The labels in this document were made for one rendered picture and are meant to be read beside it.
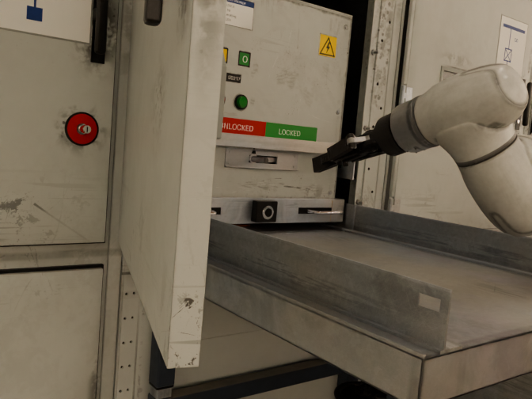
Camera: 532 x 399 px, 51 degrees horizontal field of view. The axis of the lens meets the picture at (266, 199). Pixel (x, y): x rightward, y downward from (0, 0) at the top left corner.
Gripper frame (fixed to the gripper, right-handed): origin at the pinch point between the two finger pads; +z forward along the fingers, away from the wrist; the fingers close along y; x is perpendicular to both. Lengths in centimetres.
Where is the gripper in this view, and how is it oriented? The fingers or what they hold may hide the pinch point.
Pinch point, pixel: (326, 161)
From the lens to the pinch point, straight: 115.7
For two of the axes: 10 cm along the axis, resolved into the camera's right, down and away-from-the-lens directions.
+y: 8.0, 0.1, 6.0
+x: -1.2, -9.8, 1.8
